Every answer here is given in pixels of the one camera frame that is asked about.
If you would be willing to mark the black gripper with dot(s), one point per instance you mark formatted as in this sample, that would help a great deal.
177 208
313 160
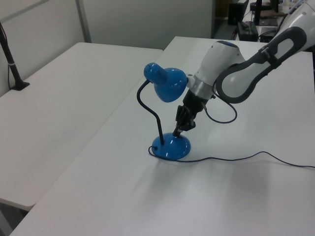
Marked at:
194 104

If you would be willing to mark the blue desk lamp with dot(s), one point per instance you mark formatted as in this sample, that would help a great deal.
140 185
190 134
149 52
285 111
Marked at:
169 147

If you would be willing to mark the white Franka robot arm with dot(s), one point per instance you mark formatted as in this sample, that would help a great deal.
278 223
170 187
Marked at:
216 64

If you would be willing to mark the small black box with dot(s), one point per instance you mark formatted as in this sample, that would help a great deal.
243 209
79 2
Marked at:
267 37

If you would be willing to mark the black computer case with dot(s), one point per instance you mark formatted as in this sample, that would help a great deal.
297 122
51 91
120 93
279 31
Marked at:
237 13

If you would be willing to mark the black monitor stand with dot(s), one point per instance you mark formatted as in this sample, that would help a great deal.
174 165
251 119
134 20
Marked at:
258 12

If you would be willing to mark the white side table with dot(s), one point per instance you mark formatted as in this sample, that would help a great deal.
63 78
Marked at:
49 110

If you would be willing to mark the black pole stand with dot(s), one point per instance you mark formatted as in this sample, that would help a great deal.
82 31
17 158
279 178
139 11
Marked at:
13 68

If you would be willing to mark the grey metal partition post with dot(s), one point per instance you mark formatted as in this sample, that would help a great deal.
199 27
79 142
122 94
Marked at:
83 22

